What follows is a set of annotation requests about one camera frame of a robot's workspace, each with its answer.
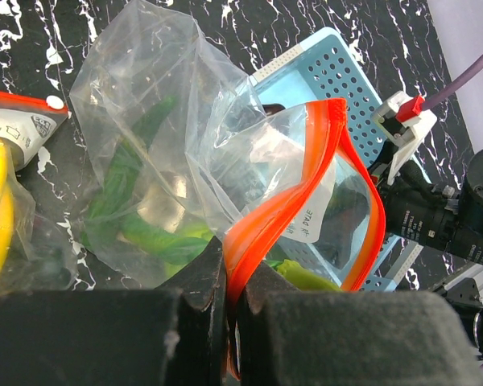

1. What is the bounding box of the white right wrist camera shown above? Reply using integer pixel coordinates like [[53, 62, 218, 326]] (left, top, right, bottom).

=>
[[371, 91, 437, 186]]

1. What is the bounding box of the light green round fruit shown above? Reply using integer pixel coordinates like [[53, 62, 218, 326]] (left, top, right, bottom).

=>
[[266, 259, 341, 292]]

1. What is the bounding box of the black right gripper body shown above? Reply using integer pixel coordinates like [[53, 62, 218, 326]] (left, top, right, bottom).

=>
[[369, 148, 483, 265]]

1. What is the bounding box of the light blue plastic basket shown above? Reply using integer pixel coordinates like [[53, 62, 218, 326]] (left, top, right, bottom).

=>
[[249, 27, 430, 293]]

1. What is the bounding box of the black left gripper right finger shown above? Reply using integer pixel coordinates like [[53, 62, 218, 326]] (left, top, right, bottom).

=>
[[237, 264, 483, 385]]

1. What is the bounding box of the clear zip top bag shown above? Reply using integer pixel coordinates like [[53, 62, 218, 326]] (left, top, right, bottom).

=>
[[0, 91, 77, 295]]

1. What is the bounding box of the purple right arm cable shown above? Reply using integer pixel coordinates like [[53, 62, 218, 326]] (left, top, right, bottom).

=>
[[420, 38, 483, 112]]

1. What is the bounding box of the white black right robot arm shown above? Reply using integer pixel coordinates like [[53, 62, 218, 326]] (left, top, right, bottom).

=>
[[368, 141, 483, 266]]

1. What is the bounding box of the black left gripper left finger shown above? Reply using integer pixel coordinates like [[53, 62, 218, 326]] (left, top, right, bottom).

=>
[[0, 239, 226, 385]]

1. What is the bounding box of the clear zip bag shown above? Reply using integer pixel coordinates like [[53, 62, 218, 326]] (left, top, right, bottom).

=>
[[69, 0, 387, 294], [0, 91, 77, 295]]

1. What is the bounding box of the green chili pepper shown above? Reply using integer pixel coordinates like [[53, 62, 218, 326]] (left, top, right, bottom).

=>
[[80, 96, 214, 266]]

